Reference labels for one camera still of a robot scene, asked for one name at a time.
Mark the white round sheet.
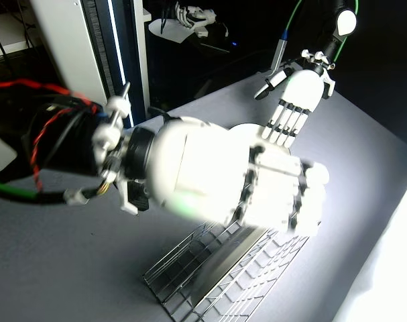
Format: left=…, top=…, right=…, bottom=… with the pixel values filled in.
left=148, top=18, right=197, bottom=44

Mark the wire dish rack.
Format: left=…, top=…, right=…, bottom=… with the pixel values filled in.
left=142, top=219, right=321, bottom=319

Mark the grey cable adapter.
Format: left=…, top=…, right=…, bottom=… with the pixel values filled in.
left=272, top=29, right=290, bottom=73

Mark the white background desk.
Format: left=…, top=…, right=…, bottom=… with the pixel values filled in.
left=0, top=9, right=43, bottom=51

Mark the white cabinet with black strip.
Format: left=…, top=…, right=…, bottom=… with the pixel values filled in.
left=28, top=0, right=152, bottom=128

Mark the grey table cloth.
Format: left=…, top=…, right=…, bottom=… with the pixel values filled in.
left=0, top=72, right=407, bottom=322

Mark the spare white robot hand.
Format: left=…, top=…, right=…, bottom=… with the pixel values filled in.
left=174, top=1, right=217, bottom=31

